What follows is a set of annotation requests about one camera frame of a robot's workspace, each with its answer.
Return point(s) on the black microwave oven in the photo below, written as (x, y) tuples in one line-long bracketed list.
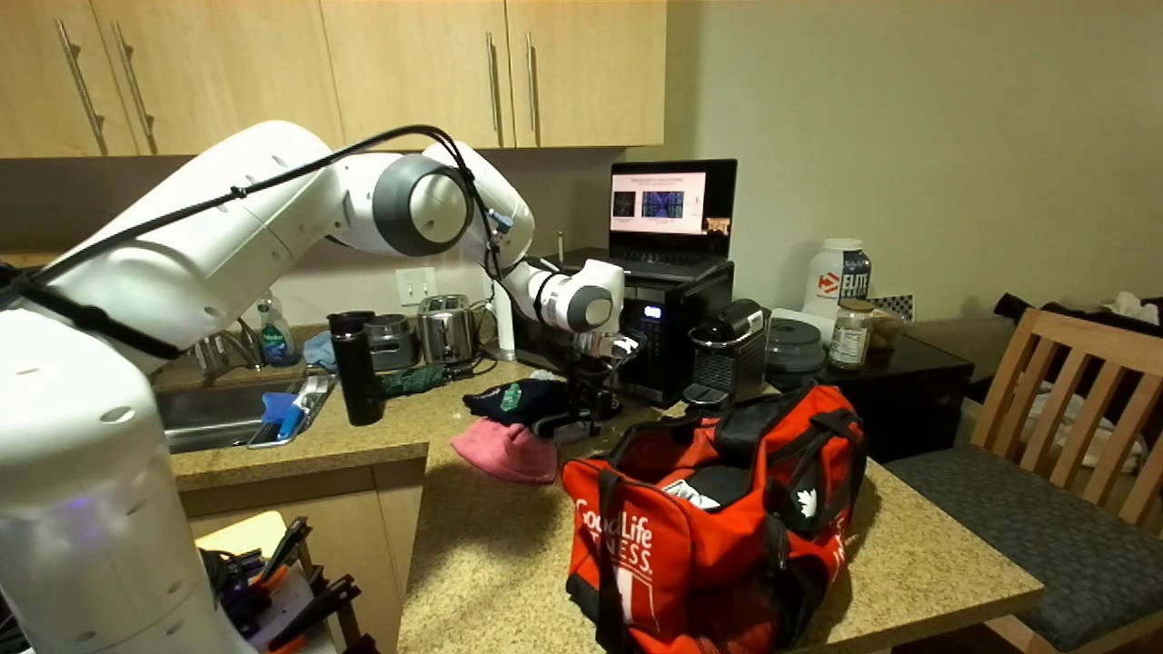
[(678, 328)]

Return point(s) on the wooden chair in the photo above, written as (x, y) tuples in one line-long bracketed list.
[(1065, 388)]

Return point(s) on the blue dish soap bottle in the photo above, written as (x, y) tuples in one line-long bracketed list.
[(273, 334)]

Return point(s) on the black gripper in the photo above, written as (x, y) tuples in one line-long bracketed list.
[(599, 377)]

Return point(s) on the silver toaster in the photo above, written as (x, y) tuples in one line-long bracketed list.
[(449, 328)]

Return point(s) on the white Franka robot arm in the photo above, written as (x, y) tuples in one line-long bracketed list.
[(158, 277)]

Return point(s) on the black low cabinet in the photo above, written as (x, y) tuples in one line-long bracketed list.
[(901, 395)]

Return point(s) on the black round cooker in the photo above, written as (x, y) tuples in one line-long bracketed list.
[(794, 351)]

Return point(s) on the white plastic jug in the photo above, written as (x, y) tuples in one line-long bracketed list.
[(838, 277)]

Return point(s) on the steel kitchen sink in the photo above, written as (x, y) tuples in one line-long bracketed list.
[(218, 413)]

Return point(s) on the white wall outlet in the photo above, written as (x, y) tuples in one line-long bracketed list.
[(415, 283)]

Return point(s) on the small black appliance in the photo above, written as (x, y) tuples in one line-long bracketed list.
[(391, 341)]

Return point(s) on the red duffel bag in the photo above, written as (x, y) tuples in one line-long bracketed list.
[(713, 530)]

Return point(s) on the black orange tools pile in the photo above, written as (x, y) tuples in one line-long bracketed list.
[(273, 595)]

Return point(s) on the pink cloth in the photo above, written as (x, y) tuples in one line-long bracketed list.
[(511, 455)]

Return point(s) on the wooden counter base cabinet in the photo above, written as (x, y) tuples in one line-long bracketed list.
[(349, 530)]

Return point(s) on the black white striped garment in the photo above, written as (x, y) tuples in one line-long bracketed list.
[(529, 396)]

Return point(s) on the black laptop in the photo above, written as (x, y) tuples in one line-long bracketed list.
[(657, 211)]

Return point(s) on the black travel tumbler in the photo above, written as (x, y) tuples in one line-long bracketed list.
[(358, 367)]

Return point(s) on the grey seat cushion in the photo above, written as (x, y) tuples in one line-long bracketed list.
[(1040, 530)]

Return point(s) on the glass jar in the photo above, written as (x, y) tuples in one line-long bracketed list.
[(853, 334)]

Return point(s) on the blue dish brush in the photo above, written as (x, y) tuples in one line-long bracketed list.
[(283, 415)]

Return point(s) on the black coffee maker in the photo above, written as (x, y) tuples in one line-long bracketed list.
[(729, 351)]

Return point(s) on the chrome faucet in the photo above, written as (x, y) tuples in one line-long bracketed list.
[(231, 351)]

